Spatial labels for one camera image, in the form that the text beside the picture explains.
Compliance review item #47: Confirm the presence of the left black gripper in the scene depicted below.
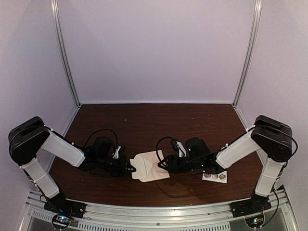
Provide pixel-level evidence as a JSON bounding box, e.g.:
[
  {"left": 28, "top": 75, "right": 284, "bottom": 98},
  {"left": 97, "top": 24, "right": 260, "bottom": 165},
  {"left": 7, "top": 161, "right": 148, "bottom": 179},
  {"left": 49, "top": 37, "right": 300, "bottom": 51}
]
[{"left": 97, "top": 154, "right": 136, "bottom": 178}]

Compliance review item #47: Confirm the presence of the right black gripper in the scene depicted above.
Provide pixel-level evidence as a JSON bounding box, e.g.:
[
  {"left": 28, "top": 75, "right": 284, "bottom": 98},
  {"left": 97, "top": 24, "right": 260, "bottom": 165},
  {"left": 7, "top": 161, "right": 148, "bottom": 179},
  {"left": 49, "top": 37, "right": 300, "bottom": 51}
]
[{"left": 158, "top": 155, "right": 204, "bottom": 174}]

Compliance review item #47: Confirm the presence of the beige paper envelope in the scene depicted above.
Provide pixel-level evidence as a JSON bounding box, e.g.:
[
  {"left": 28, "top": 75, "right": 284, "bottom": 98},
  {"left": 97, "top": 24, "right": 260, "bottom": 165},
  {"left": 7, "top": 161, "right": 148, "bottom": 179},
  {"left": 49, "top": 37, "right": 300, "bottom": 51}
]
[{"left": 137, "top": 151, "right": 170, "bottom": 182}]

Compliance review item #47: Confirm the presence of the white paper sheet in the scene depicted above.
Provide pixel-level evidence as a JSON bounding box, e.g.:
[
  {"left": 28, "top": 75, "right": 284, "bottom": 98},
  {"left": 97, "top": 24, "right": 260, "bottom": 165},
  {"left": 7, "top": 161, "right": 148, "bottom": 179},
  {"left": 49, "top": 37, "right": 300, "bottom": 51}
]
[{"left": 130, "top": 155, "right": 153, "bottom": 180}]

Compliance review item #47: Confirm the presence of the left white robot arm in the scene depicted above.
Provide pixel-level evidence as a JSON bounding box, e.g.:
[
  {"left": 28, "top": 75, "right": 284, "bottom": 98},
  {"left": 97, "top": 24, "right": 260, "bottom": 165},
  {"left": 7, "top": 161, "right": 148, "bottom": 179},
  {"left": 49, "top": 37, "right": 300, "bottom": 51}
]
[{"left": 8, "top": 116, "right": 136, "bottom": 214}]

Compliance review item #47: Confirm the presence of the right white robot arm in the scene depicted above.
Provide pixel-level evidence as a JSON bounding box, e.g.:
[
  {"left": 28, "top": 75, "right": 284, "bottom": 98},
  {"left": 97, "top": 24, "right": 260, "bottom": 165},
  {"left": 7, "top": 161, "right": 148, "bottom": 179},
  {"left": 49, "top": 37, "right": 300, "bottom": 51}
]
[{"left": 157, "top": 115, "right": 298, "bottom": 213}]

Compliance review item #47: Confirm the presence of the sticker sheet with three seals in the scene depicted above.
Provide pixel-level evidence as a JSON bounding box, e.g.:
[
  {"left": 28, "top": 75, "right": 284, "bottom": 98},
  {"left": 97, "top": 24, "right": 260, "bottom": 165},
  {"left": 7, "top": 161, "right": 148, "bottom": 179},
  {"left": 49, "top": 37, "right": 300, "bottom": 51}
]
[{"left": 202, "top": 171, "right": 227, "bottom": 184}]

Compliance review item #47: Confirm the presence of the left circuit board with leds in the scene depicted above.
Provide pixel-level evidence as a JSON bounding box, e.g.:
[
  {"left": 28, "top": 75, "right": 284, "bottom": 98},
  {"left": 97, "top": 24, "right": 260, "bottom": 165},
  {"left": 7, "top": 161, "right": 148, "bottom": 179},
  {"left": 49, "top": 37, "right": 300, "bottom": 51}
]
[{"left": 51, "top": 214, "right": 73, "bottom": 229}]

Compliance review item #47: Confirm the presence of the circuit board with leds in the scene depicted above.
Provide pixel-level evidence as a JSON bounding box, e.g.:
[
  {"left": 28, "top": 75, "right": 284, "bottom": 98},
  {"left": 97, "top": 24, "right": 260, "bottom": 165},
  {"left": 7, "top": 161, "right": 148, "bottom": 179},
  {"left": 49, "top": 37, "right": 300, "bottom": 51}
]
[
  {"left": 51, "top": 214, "right": 73, "bottom": 229},
  {"left": 245, "top": 216, "right": 265, "bottom": 229}
]

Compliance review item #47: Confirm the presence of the right circuit board with leds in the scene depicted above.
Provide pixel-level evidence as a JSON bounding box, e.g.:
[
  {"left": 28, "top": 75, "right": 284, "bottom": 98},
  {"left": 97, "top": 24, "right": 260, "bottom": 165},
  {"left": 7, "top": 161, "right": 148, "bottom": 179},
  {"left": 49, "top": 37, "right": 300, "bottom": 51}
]
[{"left": 245, "top": 216, "right": 265, "bottom": 229}]

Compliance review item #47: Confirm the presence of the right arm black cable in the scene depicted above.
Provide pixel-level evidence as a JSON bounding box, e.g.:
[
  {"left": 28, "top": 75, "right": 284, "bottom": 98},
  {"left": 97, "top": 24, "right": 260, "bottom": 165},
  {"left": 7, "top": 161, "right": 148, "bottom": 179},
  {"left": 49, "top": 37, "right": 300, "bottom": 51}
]
[{"left": 155, "top": 136, "right": 176, "bottom": 167}]

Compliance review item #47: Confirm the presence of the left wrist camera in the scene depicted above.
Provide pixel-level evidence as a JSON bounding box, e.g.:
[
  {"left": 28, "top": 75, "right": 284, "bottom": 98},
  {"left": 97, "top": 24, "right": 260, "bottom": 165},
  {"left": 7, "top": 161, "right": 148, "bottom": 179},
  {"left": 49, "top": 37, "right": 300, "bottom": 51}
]
[{"left": 112, "top": 146, "right": 127, "bottom": 160}]

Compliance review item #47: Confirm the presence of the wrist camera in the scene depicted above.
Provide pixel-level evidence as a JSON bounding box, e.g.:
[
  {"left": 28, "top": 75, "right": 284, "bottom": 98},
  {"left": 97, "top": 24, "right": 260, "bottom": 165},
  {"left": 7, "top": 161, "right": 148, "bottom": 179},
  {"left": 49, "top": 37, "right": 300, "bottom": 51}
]
[
  {"left": 112, "top": 146, "right": 127, "bottom": 160},
  {"left": 171, "top": 139, "right": 187, "bottom": 158}
]

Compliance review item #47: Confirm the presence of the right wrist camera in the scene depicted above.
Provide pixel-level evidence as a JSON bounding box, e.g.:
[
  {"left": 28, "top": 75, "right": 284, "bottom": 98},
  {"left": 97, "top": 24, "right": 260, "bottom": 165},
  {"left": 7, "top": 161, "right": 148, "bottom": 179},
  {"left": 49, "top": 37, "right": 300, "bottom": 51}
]
[{"left": 171, "top": 139, "right": 187, "bottom": 158}]

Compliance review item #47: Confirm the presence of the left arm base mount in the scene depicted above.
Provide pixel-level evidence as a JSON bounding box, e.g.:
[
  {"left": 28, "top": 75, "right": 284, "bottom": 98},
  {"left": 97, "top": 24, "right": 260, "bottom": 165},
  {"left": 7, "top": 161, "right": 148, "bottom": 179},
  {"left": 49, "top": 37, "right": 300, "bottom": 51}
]
[{"left": 44, "top": 200, "right": 86, "bottom": 218}]

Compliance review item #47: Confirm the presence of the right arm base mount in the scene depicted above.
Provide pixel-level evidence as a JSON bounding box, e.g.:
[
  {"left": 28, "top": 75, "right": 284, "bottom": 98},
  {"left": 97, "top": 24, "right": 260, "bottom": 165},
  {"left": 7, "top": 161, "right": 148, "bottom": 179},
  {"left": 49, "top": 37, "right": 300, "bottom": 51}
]
[{"left": 230, "top": 198, "right": 271, "bottom": 218}]

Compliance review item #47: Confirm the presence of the front aluminium rail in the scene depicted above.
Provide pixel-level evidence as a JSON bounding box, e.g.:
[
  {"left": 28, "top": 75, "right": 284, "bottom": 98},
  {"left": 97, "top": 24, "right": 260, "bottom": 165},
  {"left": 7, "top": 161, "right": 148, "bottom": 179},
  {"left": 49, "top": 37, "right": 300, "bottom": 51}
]
[{"left": 17, "top": 190, "right": 299, "bottom": 231}]

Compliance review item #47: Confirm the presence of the left aluminium frame post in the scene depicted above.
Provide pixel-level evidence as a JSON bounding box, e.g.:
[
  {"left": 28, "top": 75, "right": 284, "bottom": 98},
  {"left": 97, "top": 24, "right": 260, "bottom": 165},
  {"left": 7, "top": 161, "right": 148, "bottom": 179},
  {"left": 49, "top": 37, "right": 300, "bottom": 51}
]
[{"left": 51, "top": 0, "right": 81, "bottom": 107}]

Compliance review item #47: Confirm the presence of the aluminium frame post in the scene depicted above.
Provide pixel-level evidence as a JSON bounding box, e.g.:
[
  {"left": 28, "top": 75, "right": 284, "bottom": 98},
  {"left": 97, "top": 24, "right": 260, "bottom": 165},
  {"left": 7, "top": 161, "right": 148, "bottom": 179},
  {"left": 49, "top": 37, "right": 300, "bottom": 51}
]
[
  {"left": 51, "top": 0, "right": 81, "bottom": 107},
  {"left": 232, "top": 0, "right": 262, "bottom": 108}
]

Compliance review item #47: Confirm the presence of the right aluminium frame post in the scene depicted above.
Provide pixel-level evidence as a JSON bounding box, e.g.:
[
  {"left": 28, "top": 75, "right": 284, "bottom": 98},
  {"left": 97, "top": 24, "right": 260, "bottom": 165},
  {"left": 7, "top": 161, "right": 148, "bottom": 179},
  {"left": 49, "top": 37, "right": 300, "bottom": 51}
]
[{"left": 232, "top": 0, "right": 262, "bottom": 108}]

